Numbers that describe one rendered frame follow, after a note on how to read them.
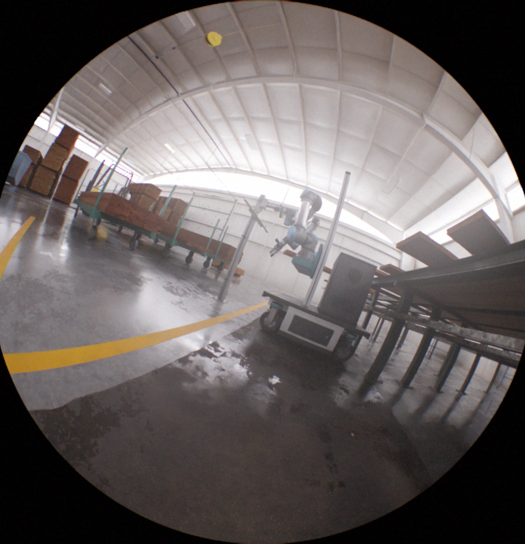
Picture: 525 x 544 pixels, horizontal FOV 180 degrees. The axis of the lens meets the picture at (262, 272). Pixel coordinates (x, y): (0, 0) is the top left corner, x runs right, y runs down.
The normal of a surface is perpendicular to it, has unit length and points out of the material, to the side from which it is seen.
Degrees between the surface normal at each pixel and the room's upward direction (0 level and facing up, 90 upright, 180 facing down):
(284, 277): 90
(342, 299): 90
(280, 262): 87
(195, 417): 0
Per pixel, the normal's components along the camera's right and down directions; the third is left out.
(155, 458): 0.37, -0.93
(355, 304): -0.30, -0.13
